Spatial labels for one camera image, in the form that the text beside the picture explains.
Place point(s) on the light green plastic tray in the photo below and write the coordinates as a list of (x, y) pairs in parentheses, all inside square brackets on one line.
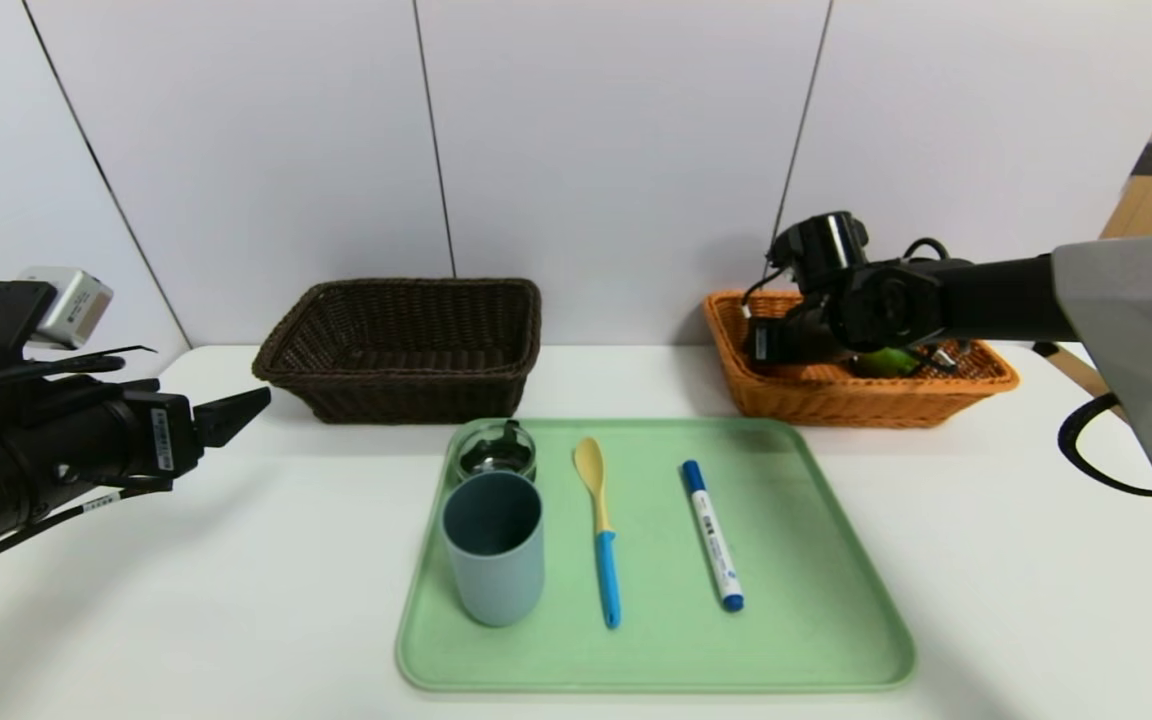
[(676, 640)]

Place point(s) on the white marker blue cap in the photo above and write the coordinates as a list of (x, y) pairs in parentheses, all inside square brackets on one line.
[(713, 535)]

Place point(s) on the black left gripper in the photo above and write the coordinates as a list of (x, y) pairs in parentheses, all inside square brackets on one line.
[(168, 432)]

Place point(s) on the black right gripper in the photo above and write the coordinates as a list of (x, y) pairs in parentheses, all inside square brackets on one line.
[(764, 343)]

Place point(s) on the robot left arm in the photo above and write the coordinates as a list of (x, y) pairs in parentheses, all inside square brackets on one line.
[(6, 470)]

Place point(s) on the orange wicker basket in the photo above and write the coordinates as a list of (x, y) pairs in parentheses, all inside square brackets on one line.
[(836, 400)]

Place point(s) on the blue-grey plastic cup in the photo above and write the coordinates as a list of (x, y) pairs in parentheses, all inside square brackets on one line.
[(494, 590)]

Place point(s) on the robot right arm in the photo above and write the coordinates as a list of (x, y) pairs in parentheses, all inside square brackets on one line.
[(996, 300)]

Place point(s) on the clear glass jar black clips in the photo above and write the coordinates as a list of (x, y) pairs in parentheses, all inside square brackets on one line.
[(496, 450)]

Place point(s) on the dark brown wicker basket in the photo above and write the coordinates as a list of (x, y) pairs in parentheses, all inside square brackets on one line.
[(416, 400)]

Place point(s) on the green lime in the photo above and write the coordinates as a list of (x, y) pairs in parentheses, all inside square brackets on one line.
[(886, 362)]

